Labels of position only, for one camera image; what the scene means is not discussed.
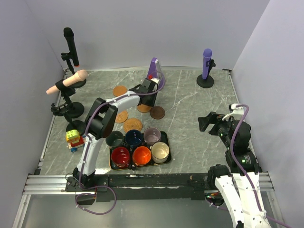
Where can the colourful toy block figure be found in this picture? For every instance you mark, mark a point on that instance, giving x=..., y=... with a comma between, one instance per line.
x=74, y=140

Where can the dark blue cup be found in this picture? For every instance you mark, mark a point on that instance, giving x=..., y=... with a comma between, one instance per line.
x=133, y=138

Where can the purple metronome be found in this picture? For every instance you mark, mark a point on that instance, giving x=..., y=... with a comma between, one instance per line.
x=155, y=71

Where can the black tray gold rim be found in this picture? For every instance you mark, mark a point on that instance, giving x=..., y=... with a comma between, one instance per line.
x=132, y=165

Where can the red cup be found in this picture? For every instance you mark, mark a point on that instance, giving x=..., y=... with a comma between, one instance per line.
x=120, y=156

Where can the black arm base beam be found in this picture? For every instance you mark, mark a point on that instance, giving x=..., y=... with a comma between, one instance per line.
x=194, y=186

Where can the purple microphone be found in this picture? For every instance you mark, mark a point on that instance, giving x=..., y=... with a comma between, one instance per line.
x=207, y=55

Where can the beige microphone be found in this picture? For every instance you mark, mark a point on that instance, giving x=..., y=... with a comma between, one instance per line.
x=80, y=75

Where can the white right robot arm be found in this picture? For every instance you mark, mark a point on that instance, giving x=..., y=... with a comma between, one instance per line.
x=238, y=181

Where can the lilac cup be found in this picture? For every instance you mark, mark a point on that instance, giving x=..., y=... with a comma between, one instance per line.
x=152, y=135

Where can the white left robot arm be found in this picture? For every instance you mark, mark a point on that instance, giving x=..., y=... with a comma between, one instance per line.
x=100, y=123

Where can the woven rattan coaster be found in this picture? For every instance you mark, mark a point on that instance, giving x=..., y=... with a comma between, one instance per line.
x=132, y=124
x=121, y=117

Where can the aluminium frame rail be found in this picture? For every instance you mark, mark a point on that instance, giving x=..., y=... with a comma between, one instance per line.
x=56, y=184

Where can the black purple-microphone stand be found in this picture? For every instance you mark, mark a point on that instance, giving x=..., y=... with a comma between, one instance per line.
x=209, y=82

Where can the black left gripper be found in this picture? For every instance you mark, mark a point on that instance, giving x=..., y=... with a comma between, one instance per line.
x=152, y=104

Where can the dark green cup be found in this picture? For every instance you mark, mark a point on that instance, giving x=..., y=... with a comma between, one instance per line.
x=115, y=139

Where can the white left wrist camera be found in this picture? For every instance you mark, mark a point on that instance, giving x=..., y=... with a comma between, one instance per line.
x=154, y=79

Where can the orange cup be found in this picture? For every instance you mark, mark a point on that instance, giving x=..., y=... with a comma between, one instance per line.
x=142, y=156

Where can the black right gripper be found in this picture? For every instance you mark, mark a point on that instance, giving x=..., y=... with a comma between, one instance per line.
x=219, y=118

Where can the empty black microphone stand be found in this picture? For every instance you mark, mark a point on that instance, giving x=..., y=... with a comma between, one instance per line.
x=75, y=125

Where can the woven rattan coaster front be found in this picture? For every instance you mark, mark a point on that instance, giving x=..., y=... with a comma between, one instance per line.
x=132, y=124

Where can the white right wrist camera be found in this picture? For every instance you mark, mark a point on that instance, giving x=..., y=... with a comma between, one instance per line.
x=236, y=111

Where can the dark walnut coaster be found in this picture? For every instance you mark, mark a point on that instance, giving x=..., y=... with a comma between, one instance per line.
x=157, y=112

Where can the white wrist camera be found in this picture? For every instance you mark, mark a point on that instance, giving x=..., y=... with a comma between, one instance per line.
x=154, y=79
x=236, y=111

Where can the cream cup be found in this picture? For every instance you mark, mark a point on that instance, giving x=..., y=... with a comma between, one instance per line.
x=160, y=152

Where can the black microphone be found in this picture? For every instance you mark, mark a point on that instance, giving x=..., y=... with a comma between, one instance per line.
x=69, y=36

